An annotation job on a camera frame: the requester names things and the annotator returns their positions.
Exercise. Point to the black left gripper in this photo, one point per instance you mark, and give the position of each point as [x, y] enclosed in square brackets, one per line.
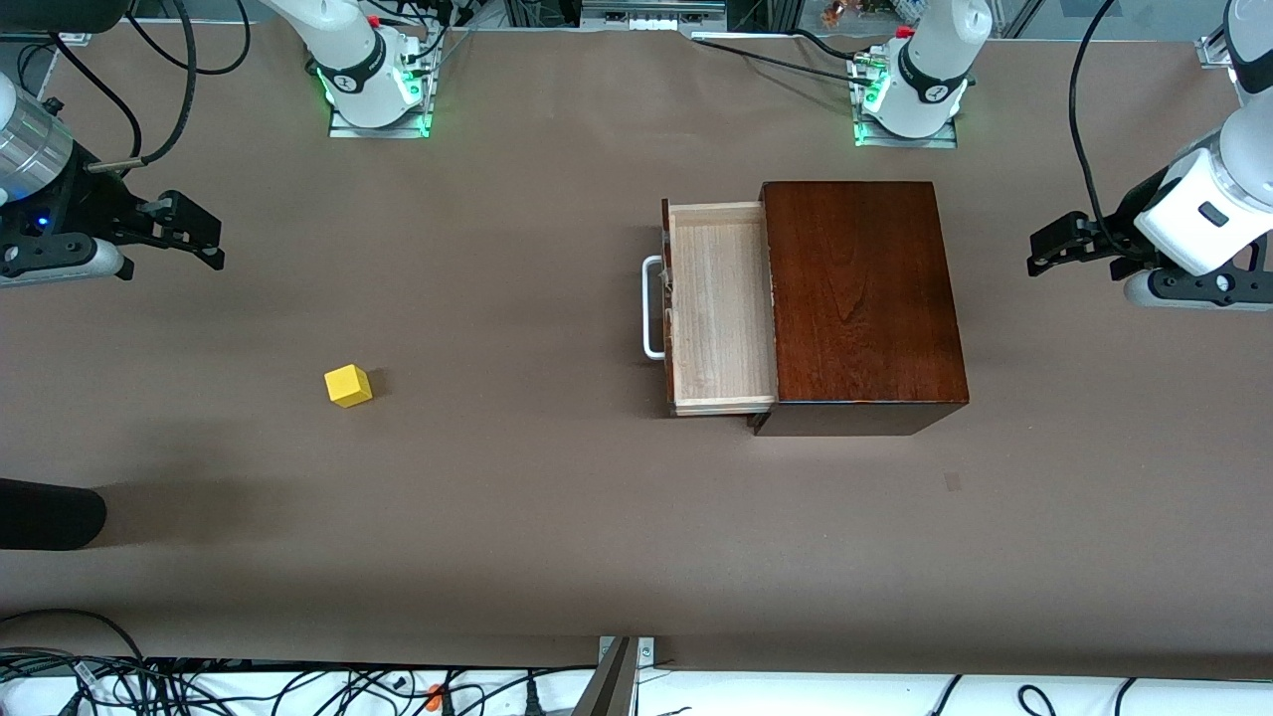
[1127, 225]

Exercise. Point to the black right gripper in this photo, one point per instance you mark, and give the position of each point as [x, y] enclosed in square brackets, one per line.
[72, 206]

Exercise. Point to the yellow cube block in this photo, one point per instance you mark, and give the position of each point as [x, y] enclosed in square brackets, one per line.
[348, 386]

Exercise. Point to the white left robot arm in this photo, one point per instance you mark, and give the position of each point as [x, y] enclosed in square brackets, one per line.
[930, 60]

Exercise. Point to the dark brown wooden cabinet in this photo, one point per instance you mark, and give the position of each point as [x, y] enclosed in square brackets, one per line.
[865, 298]

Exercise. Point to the black foam cylinder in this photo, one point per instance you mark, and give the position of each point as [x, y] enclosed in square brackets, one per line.
[50, 512]

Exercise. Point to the dark grey metal bar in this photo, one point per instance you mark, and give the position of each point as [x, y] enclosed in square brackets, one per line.
[609, 688]

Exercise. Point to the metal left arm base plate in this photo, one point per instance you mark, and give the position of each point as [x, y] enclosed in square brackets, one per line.
[945, 139]

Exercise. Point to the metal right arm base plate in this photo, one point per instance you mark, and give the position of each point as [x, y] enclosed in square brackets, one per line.
[343, 127]

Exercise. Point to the aluminium frame profile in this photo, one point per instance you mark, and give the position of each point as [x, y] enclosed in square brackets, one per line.
[1218, 52]
[70, 40]

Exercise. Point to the grey metal rail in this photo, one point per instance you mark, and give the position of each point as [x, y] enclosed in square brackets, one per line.
[651, 12]

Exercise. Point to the small silver metal bracket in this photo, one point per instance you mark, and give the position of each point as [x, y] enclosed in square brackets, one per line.
[646, 651]

